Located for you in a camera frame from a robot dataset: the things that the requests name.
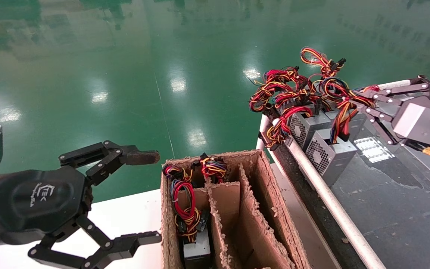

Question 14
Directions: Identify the left gripper finger brownish pad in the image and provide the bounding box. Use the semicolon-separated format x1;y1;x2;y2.
59;140;160;186

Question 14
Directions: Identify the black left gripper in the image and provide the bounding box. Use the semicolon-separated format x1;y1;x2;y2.
0;166;162;269

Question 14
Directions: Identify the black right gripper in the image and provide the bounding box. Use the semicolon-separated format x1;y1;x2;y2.
353;80;430;146

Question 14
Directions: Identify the black pipe joint connector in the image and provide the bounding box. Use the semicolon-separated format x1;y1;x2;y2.
409;75;430;90

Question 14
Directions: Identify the cardboard divider insert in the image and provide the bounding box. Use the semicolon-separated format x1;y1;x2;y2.
178;164;294;269

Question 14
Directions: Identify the brown cardboard box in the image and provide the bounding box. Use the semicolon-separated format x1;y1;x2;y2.
160;149;311;269

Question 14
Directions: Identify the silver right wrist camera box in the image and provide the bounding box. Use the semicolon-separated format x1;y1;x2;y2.
392;101;430;148

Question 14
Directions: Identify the white pipe post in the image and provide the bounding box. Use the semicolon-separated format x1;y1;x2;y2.
256;114;271;152

